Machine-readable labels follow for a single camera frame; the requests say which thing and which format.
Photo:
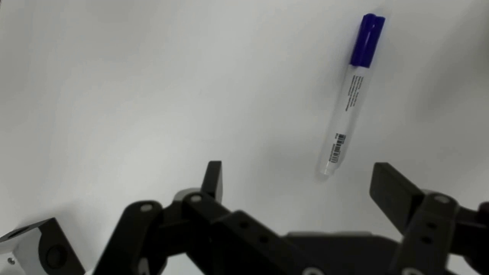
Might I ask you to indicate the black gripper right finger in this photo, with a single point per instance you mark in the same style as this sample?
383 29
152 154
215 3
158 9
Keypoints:
433 225

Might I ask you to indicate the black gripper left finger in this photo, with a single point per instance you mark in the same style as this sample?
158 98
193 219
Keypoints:
218 240

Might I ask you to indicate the white marker blue cap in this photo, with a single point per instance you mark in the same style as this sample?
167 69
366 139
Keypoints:
351 96

